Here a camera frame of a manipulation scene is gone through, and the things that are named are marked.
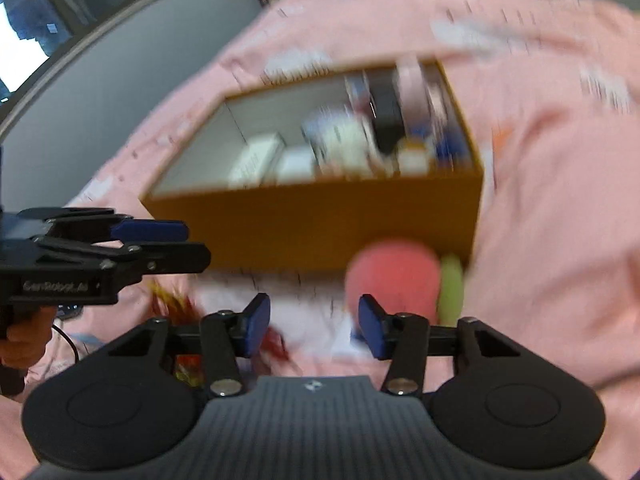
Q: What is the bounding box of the pink fuzzy ball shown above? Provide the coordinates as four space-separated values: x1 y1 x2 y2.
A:
345 240 443 331

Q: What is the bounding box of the red yellow wrapper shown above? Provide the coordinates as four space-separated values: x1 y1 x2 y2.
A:
147 280 206 386

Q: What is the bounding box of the white printed box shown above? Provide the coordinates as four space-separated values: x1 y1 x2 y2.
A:
227 132 286 186

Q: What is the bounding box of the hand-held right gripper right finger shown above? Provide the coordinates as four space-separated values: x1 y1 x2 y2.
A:
357 293 546 397

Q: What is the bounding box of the person's left hand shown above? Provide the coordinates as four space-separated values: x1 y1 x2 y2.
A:
0 306 57 368

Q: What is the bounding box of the orange cardboard box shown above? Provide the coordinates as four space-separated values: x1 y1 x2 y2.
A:
141 57 486 273

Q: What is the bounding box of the thin black cable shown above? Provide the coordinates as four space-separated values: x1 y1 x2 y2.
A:
50 305 83 363

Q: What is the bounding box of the light green soft object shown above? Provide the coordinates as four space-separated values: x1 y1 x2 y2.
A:
437 254 466 326

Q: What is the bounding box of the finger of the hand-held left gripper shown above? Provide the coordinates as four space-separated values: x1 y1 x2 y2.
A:
37 239 212 281
47 208 190 242

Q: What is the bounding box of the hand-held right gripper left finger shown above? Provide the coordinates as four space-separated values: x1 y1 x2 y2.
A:
85 293 272 398

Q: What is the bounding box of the pink printed blanket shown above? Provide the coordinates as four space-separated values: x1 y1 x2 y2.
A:
0 0 640 480

